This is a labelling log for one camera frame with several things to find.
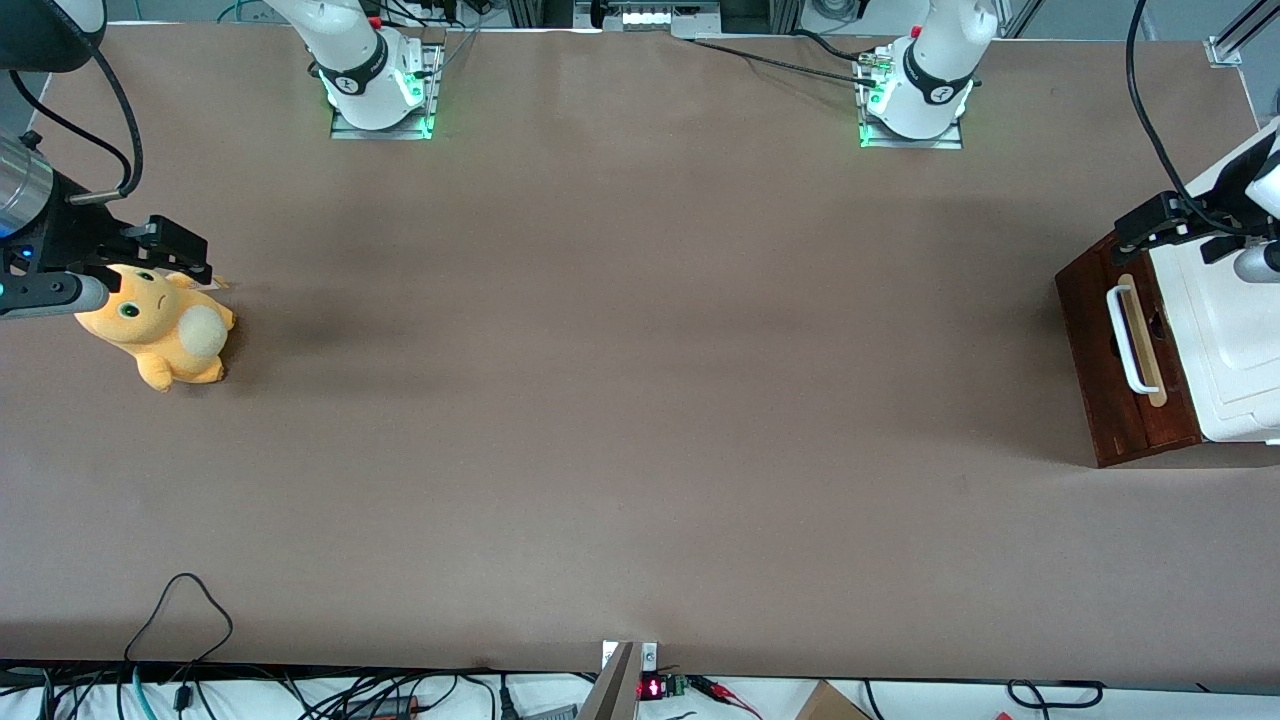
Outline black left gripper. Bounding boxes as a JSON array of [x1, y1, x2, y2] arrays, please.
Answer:
[[1113, 190, 1280, 266]]

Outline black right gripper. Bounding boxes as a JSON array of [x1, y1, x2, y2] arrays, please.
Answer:
[[8, 198, 214, 289]]

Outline white drawer handle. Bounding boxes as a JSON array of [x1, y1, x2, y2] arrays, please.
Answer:
[[1107, 284, 1161, 394]]

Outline light wood handle plate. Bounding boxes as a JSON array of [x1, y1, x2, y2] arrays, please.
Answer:
[[1117, 274, 1168, 408]]

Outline dark wood drawer with handle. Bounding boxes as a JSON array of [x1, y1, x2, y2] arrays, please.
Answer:
[[1095, 238, 1203, 461]]

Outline orange plush toy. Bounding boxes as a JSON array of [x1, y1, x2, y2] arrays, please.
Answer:
[[75, 262, 237, 393]]

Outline white cabinet door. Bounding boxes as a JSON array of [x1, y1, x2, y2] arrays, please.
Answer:
[[1148, 120, 1280, 445]]

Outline dark wood cabinet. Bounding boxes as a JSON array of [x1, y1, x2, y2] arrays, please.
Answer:
[[1055, 232, 1205, 469]]

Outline lit device behind table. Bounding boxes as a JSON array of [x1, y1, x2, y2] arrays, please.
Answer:
[[574, 0, 723, 32]]

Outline cardboard box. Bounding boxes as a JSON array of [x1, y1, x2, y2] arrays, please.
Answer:
[[794, 680, 874, 720]]

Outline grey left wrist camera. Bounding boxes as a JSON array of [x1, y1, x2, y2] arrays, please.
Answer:
[[1233, 243, 1280, 284]]

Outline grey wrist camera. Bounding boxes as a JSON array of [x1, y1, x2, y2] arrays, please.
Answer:
[[1233, 243, 1280, 284], [0, 272, 111, 321]]

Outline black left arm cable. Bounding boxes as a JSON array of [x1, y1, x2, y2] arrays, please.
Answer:
[[1126, 0, 1249, 237]]

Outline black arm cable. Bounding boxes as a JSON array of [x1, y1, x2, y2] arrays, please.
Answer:
[[1126, 0, 1249, 237], [8, 38, 144, 207]]

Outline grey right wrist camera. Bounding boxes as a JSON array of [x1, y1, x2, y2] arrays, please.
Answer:
[[0, 272, 111, 321]]

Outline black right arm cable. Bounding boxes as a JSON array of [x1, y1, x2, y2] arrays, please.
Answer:
[[8, 38, 144, 207]]

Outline aluminium profile bracket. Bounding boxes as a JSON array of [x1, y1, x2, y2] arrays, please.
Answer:
[[1204, 0, 1280, 69]]

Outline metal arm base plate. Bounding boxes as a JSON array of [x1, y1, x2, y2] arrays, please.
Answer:
[[857, 48, 965, 151], [330, 40, 444, 142]]

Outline black looped cable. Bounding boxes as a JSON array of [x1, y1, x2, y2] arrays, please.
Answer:
[[124, 572, 235, 669]]

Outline black cable across table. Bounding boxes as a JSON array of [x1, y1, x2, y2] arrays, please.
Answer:
[[678, 36, 883, 89]]

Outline black coiled cable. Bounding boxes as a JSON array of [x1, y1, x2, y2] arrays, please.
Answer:
[[1007, 679, 1107, 710]]

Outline camera mount beam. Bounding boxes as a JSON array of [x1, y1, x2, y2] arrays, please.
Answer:
[[577, 640, 661, 720]]

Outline red wires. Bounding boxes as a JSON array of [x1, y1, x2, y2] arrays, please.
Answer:
[[688, 677, 763, 720]]

